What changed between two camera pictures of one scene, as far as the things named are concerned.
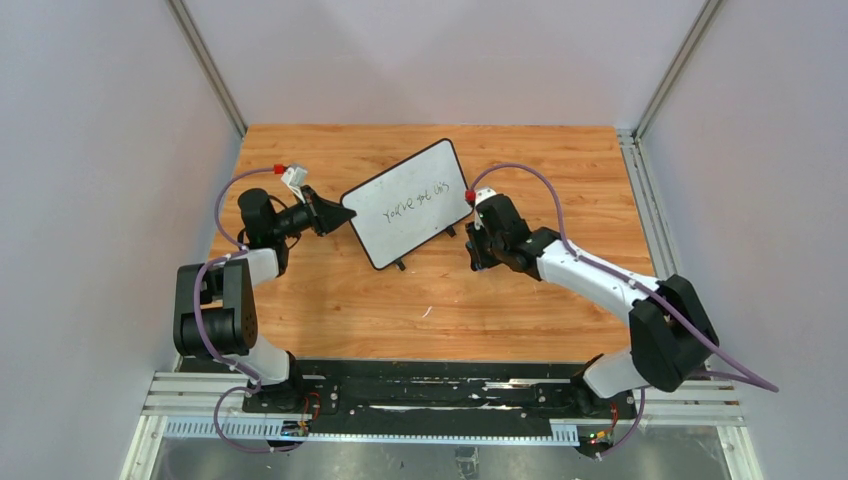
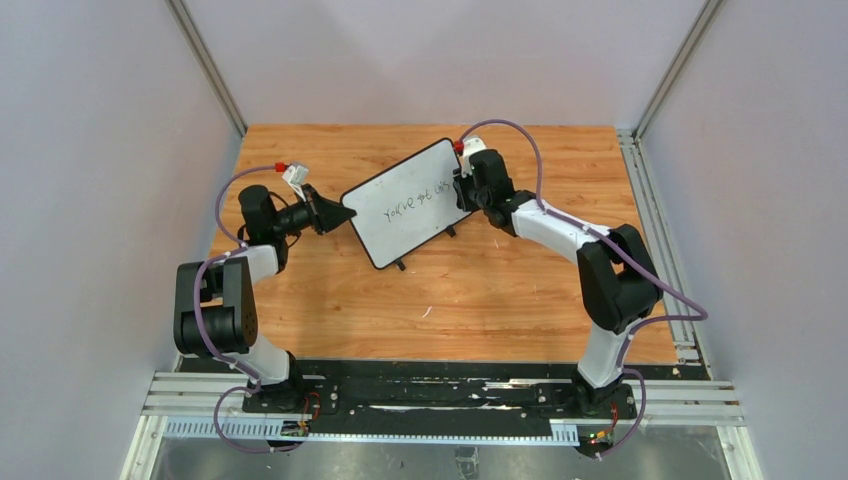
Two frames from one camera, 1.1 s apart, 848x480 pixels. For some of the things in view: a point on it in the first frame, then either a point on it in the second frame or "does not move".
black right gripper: [480, 241] → [466, 193]
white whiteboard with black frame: [409, 205] does not move
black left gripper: [315, 211] does not move
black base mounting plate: [434, 390] does not move
